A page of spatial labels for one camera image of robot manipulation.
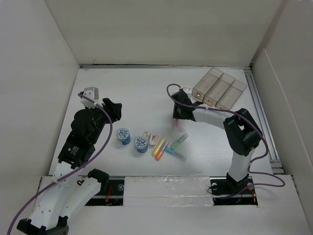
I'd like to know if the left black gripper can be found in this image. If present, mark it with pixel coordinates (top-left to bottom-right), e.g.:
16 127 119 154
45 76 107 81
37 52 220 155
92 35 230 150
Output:
86 98 121 143

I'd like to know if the pink highlighter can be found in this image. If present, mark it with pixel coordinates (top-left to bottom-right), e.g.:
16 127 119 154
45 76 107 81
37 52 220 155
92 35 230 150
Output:
173 118 183 131

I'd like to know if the green highlighter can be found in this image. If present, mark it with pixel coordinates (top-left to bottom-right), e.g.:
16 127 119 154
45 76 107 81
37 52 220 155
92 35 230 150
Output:
170 133 188 150

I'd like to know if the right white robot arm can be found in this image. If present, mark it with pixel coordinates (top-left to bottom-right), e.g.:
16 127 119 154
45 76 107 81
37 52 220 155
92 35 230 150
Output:
170 89 263 195

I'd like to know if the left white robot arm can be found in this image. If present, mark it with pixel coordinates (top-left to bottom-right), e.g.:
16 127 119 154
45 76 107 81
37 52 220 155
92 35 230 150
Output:
17 98 122 235

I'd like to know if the left blue slime jar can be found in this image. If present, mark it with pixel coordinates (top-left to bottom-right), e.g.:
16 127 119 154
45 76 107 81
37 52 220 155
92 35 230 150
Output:
116 128 131 145

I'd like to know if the blue slime jar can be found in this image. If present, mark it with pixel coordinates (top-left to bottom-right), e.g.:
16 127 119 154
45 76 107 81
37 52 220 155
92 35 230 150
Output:
134 136 148 153
116 128 131 145

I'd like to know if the left clear organizer bin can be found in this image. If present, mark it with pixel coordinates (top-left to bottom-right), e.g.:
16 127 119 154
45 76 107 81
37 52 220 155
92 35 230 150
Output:
192 67 224 101

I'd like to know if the clear organizer bin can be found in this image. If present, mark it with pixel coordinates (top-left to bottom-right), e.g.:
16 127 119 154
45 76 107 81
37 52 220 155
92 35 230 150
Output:
216 79 247 110
192 67 224 101
203 73 235 107

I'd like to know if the pink mini stapler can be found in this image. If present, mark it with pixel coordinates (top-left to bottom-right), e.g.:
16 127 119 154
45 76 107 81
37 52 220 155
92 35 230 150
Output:
149 134 159 147

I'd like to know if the blue highlighter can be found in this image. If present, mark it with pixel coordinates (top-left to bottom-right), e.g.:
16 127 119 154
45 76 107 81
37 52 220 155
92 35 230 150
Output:
165 147 187 162

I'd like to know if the yellow highlighter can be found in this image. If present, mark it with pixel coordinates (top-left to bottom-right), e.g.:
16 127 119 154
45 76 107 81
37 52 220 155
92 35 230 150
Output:
152 138 166 157

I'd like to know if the right blue slime jar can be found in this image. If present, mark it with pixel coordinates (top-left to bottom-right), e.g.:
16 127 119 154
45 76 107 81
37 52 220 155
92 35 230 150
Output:
134 136 148 153

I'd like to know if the orange highlighter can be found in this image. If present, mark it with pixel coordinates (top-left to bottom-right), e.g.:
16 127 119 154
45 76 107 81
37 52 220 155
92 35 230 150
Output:
155 141 169 161

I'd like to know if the middle clear organizer bin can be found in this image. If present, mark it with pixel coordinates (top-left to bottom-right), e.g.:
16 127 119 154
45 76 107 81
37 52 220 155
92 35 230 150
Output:
203 73 235 107

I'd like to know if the right clear organizer bin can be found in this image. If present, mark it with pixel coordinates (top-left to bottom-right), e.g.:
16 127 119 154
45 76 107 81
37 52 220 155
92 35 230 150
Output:
216 79 247 110

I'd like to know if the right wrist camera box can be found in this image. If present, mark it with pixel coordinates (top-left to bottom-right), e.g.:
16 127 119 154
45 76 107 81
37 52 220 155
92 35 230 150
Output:
182 88 192 93

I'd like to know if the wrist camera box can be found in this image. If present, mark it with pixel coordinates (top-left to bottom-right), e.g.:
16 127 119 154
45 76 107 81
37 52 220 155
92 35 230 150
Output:
182 88 192 93
80 87 99 109

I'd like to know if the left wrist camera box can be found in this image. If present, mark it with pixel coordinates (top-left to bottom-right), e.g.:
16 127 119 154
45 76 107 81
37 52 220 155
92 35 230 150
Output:
80 87 99 109

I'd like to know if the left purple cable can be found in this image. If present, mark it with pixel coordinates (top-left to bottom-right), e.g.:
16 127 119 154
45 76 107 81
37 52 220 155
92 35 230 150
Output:
6 92 113 233

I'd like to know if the aluminium rail back edge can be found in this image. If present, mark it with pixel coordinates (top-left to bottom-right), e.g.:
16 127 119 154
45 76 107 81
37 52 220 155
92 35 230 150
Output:
80 63 254 69

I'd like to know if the front black mounting rail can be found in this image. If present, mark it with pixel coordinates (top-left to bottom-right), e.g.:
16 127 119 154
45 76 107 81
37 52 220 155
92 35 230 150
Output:
86 176 258 206

